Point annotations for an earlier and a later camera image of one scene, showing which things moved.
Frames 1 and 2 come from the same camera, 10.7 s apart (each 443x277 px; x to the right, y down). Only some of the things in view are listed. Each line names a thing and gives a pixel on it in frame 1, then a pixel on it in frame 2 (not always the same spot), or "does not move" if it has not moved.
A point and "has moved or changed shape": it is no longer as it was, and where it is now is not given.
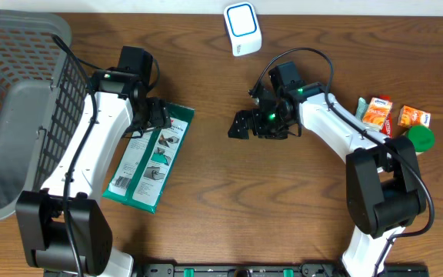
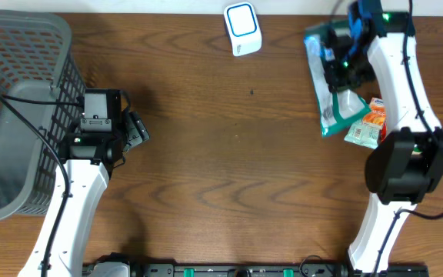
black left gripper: (161, 115) to (136, 128)
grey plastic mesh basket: (31, 93) does not move
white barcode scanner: (243, 27) does not move
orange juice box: (376, 113) does not move
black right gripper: (255, 115) to (334, 83)
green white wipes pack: (148, 160) to (333, 109)
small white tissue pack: (362, 108) has moved or changed shape
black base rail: (277, 270) does not move
